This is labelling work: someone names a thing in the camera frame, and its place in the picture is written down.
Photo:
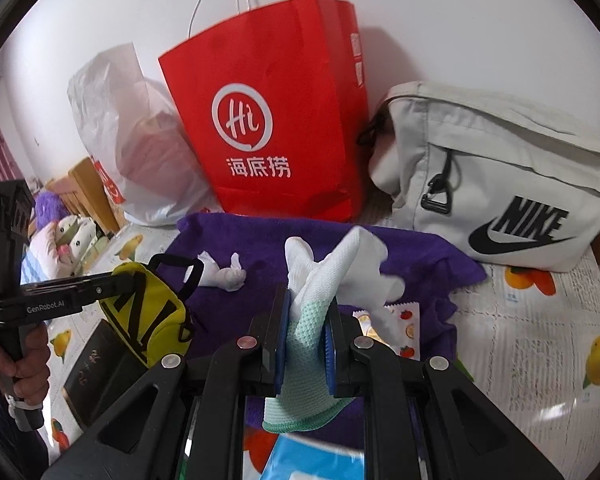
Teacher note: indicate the fruit print tablecloth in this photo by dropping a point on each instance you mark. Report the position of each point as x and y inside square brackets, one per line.
[530, 340]

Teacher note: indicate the yellow black pouch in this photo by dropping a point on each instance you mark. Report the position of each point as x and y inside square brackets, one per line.
[151, 317]

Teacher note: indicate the small fruit print sachet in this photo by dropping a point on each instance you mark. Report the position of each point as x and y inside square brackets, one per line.
[397, 327]

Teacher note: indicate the dark green tea box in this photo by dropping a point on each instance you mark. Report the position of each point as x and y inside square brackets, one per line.
[104, 370]

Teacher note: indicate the white Miniso plastic bag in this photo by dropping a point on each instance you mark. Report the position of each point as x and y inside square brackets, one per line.
[136, 140]

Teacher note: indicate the purple towel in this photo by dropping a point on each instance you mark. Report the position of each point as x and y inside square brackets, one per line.
[430, 267]

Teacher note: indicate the striped pillow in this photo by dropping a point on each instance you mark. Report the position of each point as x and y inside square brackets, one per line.
[41, 261]

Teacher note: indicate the blue tissue pack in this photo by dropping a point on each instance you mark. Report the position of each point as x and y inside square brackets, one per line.
[296, 457]

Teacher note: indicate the grey Nike waist bag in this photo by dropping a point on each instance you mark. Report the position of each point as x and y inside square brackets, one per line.
[505, 180]

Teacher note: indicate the white mint glove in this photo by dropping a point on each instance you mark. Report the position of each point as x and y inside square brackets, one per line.
[350, 274]

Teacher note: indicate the wooden bed headboard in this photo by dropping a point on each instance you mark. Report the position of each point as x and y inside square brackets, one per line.
[82, 192]

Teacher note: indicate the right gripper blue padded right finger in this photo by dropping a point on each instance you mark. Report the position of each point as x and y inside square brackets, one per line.
[330, 336]

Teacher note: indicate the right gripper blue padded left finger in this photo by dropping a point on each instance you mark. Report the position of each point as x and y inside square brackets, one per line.
[280, 324]

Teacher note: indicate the person's left hand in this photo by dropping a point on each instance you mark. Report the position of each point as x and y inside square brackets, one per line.
[27, 378]

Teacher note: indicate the white spotted plush toy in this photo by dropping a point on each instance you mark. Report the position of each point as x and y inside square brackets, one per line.
[79, 242]

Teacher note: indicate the small white knotted cloth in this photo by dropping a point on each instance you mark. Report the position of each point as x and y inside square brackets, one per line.
[230, 278]

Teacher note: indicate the red Haidilao paper bag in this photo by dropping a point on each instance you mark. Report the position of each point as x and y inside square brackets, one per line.
[274, 101]

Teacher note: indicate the purple plush toy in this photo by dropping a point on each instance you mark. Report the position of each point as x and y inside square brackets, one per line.
[49, 208]

